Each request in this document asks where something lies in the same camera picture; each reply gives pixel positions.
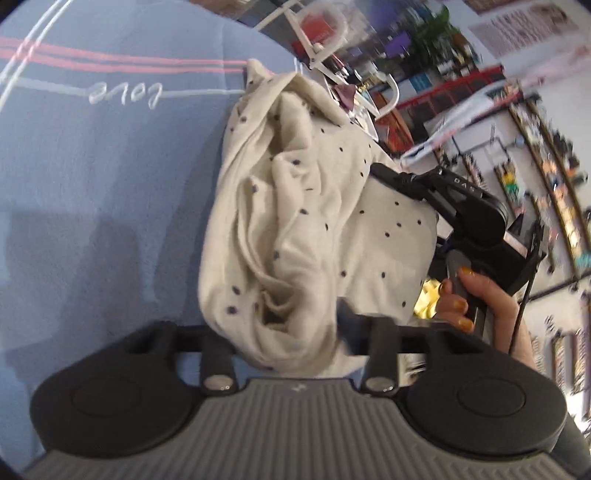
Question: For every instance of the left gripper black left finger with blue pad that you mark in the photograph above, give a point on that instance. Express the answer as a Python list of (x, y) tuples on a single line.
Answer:
[(134, 394)]

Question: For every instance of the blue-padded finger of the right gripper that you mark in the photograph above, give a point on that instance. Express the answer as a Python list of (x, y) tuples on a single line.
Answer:
[(427, 180)]

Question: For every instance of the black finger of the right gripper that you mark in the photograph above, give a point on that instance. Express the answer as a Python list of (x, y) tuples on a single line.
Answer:
[(390, 178)]

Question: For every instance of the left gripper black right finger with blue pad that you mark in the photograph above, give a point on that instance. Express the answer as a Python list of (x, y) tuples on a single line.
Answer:
[(460, 393)]

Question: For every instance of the cream polka dot garment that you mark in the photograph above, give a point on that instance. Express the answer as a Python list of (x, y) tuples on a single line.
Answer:
[(298, 224)]

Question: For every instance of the white metal rack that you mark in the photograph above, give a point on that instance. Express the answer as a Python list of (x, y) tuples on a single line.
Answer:
[(326, 30)]

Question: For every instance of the blue striped bed sheet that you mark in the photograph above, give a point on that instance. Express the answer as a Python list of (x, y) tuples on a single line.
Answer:
[(112, 119)]

